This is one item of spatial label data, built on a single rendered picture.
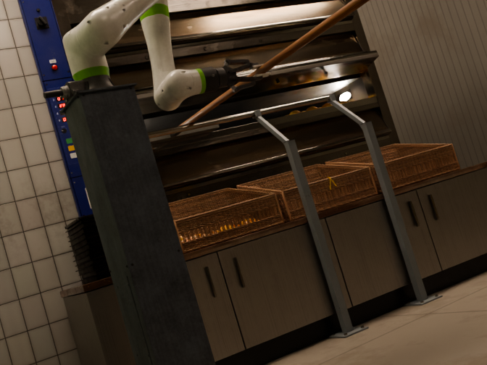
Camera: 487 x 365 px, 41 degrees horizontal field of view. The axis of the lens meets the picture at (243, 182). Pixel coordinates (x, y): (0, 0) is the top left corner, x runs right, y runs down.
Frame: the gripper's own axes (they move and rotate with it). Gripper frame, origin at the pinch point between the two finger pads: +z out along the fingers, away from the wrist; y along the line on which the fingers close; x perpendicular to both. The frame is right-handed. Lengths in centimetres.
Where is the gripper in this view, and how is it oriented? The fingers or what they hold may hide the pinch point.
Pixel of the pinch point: (260, 71)
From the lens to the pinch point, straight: 257.5
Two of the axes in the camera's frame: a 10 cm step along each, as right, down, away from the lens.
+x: 4.2, -2.0, -8.8
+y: 2.9, 9.6, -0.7
